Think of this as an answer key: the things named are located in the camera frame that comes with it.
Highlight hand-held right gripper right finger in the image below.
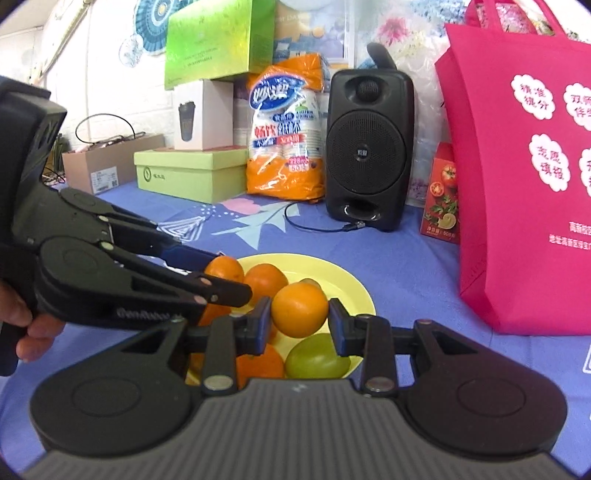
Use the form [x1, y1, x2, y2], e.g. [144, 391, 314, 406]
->
[328, 298, 502, 395]

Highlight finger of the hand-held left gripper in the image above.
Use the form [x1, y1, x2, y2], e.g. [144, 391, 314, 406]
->
[106, 213, 223, 274]
[117, 255, 254, 315]

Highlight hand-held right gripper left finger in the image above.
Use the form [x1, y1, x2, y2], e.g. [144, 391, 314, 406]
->
[117, 296, 273, 395]

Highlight yellow plastic plate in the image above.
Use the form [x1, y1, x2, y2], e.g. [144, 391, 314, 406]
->
[185, 253, 377, 386]

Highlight large orange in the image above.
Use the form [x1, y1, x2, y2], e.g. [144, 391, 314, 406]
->
[270, 281, 329, 339]

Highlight large green fruit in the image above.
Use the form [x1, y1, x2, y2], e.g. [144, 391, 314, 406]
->
[284, 333, 351, 380]

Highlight person's left hand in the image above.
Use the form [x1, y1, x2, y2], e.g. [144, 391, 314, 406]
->
[0, 281, 66, 364]

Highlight light green shoebox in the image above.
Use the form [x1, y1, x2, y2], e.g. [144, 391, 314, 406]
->
[133, 147, 250, 205]

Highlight brown cardboard box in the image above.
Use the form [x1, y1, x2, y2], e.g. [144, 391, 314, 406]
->
[61, 134, 166, 195]

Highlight white cup box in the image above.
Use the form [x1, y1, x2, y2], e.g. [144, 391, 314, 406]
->
[173, 78, 236, 151]

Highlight orange paper cup pack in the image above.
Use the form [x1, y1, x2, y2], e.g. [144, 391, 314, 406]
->
[245, 52, 332, 204]

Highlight red tomato juice carton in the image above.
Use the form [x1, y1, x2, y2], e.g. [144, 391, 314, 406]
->
[419, 142, 460, 245]

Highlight black speaker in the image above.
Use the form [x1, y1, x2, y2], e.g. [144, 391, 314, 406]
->
[325, 68, 415, 233]

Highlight pink tote bag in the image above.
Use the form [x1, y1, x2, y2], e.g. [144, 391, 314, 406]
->
[434, 0, 591, 335]

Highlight large green gift box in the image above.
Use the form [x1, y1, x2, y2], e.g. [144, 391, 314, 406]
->
[164, 0, 278, 90]

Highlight blue illustrated poster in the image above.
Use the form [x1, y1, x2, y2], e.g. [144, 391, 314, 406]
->
[274, 9, 356, 61]

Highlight clear floral plastic bag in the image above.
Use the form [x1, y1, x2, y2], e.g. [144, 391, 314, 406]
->
[353, 0, 469, 206]

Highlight black speaker cable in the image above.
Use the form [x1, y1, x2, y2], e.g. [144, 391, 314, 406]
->
[284, 200, 369, 233]

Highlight black looped cable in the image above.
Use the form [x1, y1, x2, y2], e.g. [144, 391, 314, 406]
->
[75, 113, 146, 149]

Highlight paper fan wall decorations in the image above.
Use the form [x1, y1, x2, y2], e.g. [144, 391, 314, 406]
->
[117, 0, 176, 68]

